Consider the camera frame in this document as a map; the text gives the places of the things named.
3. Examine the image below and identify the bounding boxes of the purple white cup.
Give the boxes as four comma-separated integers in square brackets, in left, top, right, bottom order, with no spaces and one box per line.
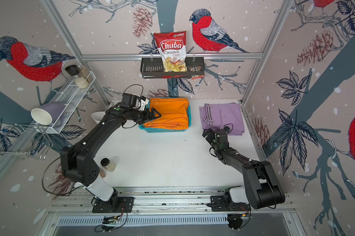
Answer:
[31,102,66,125]

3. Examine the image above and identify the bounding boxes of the wire cup rack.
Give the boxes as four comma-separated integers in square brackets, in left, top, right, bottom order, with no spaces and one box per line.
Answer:
[0,124,54,160]

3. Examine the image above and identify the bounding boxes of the red cassava chips bag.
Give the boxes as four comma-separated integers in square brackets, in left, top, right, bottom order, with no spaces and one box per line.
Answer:
[154,31,187,72]

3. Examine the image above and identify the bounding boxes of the white wire wall shelf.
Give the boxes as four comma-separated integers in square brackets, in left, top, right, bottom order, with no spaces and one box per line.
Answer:
[45,71,96,134]

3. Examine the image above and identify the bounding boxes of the orange pants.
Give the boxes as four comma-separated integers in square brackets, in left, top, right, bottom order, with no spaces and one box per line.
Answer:
[142,97,190,130]

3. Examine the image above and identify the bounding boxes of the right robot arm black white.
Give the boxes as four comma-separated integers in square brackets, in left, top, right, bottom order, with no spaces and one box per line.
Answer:
[203,126,285,209]

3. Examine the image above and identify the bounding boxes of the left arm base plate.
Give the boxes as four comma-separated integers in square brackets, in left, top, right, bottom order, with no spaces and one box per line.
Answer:
[92,196,135,213]

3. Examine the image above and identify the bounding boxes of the white utensil holder cup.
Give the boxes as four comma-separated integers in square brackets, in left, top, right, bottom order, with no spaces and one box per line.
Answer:
[91,112,106,124]

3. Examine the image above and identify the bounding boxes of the spice jar on table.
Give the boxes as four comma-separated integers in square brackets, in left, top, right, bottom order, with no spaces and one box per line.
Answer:
[99,168,106,178]
[100,158,116,172]

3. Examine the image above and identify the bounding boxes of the glass spice bottle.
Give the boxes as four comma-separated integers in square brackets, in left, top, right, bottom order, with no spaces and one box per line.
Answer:
[78,64,92,83]

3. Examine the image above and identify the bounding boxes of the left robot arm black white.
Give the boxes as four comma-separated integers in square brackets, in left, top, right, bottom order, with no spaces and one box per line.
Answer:
[60,106,162,207]

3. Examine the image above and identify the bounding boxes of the purple pants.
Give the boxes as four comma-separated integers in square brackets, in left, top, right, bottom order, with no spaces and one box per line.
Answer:
[199,103,245,136]

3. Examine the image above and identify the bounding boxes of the black lid spice jar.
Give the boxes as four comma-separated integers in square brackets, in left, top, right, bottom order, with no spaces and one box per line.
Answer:
[65,65,89,89]

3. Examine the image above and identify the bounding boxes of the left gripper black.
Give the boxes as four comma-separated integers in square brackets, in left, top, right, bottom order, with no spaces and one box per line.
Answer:
[129,107,162,124]

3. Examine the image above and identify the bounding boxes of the black hanging wire shelf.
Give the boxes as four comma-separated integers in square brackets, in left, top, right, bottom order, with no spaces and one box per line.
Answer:
[140,57,205,79]

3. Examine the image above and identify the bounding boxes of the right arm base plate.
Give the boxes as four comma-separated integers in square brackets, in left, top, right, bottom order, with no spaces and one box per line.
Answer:
[207,195,251,212]

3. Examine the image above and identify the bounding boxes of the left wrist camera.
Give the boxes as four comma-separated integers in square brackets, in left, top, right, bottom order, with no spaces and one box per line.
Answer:
[119,93,149,111]

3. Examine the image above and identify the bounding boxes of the teal plastic basket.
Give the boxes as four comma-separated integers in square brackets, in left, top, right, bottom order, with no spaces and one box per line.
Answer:
[138,98,193,133]

